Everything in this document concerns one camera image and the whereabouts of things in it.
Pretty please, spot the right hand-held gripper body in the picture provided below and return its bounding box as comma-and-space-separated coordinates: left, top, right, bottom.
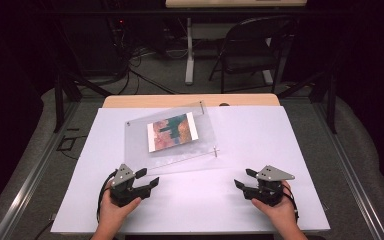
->
242, 164, 296, 207

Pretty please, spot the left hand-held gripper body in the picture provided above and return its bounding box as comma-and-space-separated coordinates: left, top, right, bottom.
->
109, 163, 152, 208

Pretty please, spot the clear acrylic photo frame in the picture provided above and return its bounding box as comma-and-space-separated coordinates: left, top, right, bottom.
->
123, 99, 221, 177

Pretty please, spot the person's left hand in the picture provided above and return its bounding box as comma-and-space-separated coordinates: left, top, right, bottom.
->
94, 188, 143, 234

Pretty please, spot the person's right hand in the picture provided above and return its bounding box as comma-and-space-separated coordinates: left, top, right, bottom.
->
251, 180, 300, 232

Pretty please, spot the white board mat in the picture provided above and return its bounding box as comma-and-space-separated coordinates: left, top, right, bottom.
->
50, 105, 331, 235

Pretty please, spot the colourful painting print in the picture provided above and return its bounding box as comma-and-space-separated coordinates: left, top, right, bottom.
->
146, 111, 200, 154

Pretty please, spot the wooden table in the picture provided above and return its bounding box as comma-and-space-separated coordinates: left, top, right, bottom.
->
102, 93, 281, 109

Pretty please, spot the black metal stand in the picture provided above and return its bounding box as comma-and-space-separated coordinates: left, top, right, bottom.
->
53, 70, 113, 134
277, 69, 339, 135

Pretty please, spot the black folding chair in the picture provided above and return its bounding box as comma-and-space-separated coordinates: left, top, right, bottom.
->
208, 15, 298, 95

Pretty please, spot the beige desk with white legs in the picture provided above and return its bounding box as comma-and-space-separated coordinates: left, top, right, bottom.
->
165, 0, 309, 86

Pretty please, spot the black computer tower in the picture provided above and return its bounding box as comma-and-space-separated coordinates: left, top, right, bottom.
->
62, 14, 128, 75

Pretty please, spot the aluminium floor rail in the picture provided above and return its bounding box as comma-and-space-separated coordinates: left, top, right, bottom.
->
313, 99, 384, 240
0, 99, 81, 240

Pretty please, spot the bundle of black floor cables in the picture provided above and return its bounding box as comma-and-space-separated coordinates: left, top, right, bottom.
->
96, 16, 181, 96

